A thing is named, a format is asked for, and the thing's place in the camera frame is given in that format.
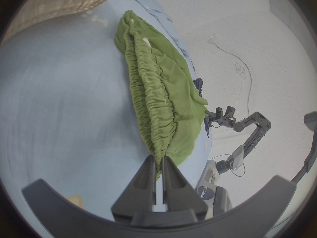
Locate dark blue T-shirt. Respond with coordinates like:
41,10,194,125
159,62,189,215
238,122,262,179
193,78,211,139

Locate bed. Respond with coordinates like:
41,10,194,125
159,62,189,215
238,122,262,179
0,0,280,220

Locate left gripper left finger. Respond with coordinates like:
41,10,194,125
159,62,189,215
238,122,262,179
111,155,157,220

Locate green shorts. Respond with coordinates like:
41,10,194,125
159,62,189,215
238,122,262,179
114,10,209,181

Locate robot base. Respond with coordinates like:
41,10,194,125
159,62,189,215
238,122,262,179
196,184,233,219

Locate round woven basket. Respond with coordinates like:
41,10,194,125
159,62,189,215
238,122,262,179
0,0,125,45

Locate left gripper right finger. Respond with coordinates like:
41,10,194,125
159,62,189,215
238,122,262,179
162,156,208,220

